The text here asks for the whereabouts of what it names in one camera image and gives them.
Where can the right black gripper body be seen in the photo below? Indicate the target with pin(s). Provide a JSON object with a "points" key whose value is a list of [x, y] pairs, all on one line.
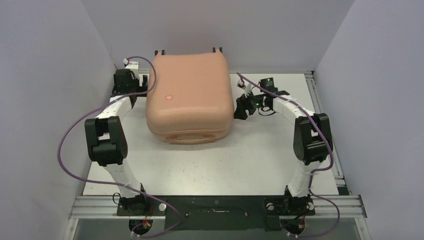
{"points": [[254, 102]]}

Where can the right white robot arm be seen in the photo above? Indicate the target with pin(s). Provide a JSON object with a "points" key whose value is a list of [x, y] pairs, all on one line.
{"points": [[312, 139]]}

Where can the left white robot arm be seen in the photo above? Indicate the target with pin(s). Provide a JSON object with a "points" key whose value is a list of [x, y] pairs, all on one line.
{"points": [[107, 144]]}

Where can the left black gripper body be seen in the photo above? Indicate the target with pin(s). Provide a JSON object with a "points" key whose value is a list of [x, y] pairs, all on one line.
{"points": [[136, 87]]}

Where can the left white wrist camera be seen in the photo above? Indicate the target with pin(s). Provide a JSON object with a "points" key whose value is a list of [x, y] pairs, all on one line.
{"points": [[131, 64]]}

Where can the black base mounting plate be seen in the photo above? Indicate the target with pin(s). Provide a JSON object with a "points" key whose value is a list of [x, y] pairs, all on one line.
{"points": [[220, 212]]}

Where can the aluminium frame rail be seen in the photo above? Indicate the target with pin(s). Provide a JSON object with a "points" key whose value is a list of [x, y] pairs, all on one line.
{"points": [[254, 159]]}

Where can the pink suitcase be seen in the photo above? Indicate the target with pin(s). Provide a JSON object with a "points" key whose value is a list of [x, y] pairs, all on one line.
{"points": [[191, 101]]}

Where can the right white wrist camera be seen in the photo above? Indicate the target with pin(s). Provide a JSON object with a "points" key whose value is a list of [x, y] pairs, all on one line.
{"points": [[246, 87]]}

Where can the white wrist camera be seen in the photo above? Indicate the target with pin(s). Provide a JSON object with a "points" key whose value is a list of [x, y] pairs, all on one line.
{"points": [[131, 64], [246, 87]]}

